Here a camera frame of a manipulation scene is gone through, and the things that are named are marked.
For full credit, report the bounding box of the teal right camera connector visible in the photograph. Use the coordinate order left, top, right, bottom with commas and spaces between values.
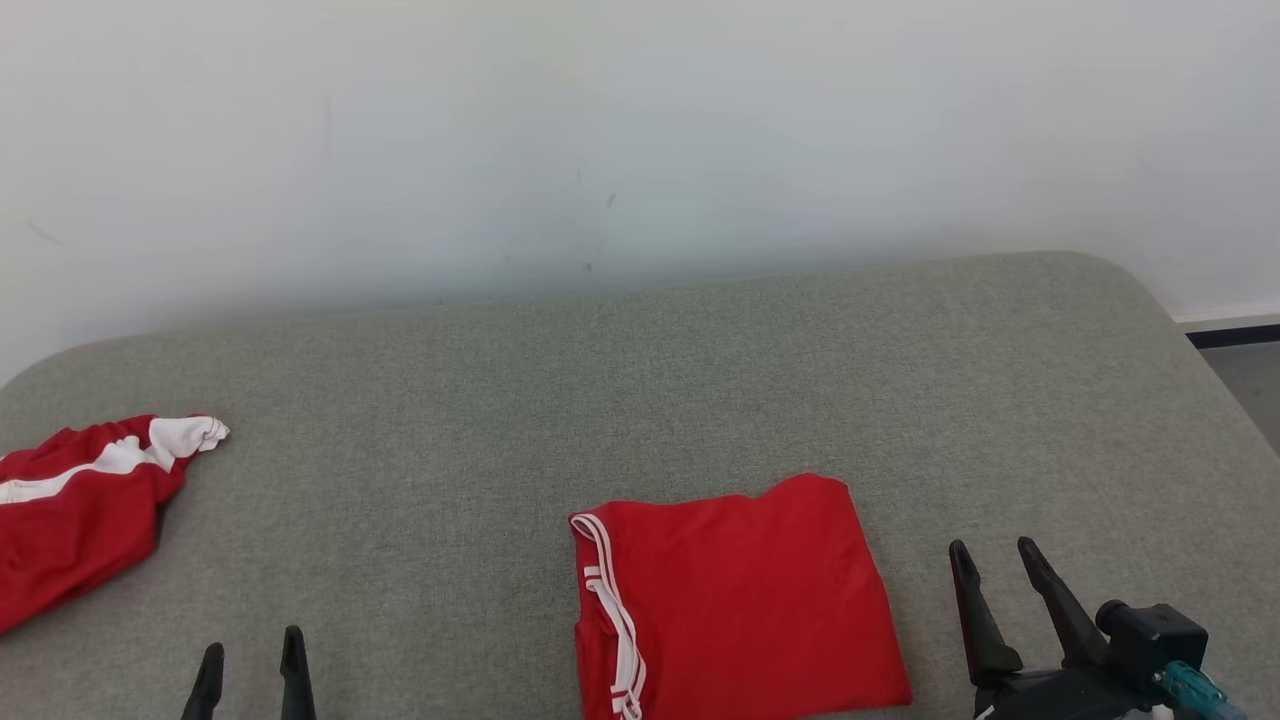
1160, 660, 1251, 720

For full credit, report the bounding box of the red shorts wide white band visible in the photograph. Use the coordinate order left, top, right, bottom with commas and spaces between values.
0, 413, 231, 636

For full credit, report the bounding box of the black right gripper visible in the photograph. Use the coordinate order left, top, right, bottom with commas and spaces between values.
948, 537, 1161, 720

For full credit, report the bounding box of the red jersey thin white trim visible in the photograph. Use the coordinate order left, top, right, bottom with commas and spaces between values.
568, 472, 913, 720

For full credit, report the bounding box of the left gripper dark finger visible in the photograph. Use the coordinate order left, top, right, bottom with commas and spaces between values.
278, 625, 318, 720
180, 643, 226, 720

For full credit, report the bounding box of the dark baseboard strip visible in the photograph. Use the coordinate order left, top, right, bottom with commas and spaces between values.
1185, 322, 1280, 349

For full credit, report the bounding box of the grey fabric sofa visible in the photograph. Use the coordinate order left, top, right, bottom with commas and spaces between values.
0, 250, 1280, 720

